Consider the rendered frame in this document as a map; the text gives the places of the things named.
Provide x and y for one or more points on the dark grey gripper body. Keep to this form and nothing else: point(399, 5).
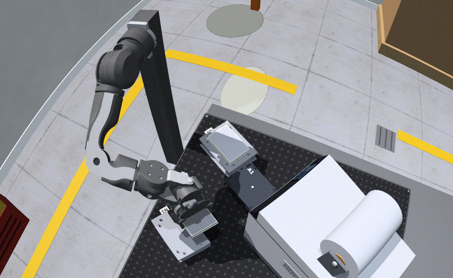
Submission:
point(185, 212)

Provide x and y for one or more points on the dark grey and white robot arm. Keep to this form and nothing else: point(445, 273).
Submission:
point(117, 70)

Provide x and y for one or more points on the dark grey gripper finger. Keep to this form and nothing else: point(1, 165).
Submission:
point(210, 204)
point(176, 218)

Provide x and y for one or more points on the white roll of foil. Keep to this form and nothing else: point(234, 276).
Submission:
point(364, 232)

